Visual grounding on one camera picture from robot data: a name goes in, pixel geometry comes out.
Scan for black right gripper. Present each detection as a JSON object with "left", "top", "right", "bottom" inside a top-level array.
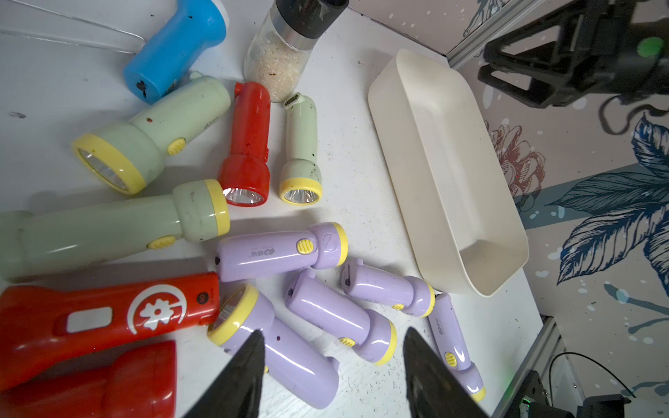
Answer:
[{"left": 477, "top": 1, "right": 668, "bottom": 109}]

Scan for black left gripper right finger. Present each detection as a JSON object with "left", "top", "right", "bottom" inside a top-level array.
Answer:
[{"left": 402, "top": 327, "right": 487, "bottom": 418}]

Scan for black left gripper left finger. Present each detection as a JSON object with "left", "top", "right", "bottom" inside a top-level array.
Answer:
[{"left": 185, "top": 330, "right": 265, "bottom": 417}]

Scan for small purple flashlight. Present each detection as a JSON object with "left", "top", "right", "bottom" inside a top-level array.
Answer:
[{"left": 428, "top": 294, "right": 486, "bottom": 402}]

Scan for short purple flashlight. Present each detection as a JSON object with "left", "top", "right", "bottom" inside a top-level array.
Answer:
[{"left": 341, "top": 259, "right": 436, "bottom": 318}]

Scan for purple flashlight with yellow button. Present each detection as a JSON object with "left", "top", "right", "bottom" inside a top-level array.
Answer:
[{"left": 215, "top": 222, "right": 348, "bottom": 283}]

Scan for small pale green flashlight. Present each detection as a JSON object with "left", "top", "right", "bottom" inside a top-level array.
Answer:
[{"left": 279, "top": 92, "right": 323, "bottom": 207}]

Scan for cream plastic storage tray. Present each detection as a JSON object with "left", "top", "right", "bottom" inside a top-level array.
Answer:
[{"left": 368, "top": 49, "right": 529, "bottom": 298}]

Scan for large purple flashlight yellow rim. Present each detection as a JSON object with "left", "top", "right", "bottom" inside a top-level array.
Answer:
[{"left": 207, "top": 285, "right": 340, "bottom": 409}]

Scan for large red flashlight white logo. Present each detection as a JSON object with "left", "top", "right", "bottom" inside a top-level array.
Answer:
[{"left": 1, "top": 273, "right": 220, "bottom": 390}]

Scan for small red flashlight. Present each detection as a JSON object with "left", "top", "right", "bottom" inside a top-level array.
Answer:
[{"left": 218, "top": 82, "right": 271, "bottom": 207}]

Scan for large pale green flashlight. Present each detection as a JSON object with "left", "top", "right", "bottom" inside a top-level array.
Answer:
[{"left": 1, "top": 179, "right": 231, "bottom": 281}]

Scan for medium green flashlight yellow rim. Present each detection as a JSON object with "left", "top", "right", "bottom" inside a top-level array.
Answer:
[{"left": 72, "top": 73, "right": 231, "bottom": 195}]

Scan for glass spice grinder black cap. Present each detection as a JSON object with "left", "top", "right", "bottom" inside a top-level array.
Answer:
[{"left": 243, "top": 0, "right": 348, "bottom": 103}]

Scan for aluminium frame profile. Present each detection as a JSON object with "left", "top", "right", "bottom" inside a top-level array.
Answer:
[{"left": 446, "top": 1, "right": 567, "bottom": 70}]

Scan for pink wire utensil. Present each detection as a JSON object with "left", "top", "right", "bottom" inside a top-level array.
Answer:
[{"left": 1, "top": 1, "right": 147, "bottom": 55}]

